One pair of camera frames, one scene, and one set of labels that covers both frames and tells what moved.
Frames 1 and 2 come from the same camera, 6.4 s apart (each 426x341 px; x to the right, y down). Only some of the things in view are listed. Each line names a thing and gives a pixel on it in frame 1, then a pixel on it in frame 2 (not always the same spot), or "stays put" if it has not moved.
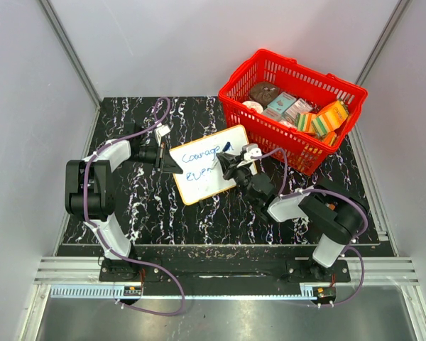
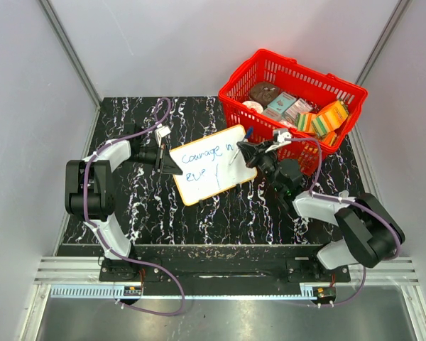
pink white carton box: [299, 106] stays put
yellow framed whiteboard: [204, 173] stays put
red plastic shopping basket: [273, 102] stays put
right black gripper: [227, 160] → [253, 153]
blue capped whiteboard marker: [226, 147] → [248, 138]
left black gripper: [170, 165] stays put
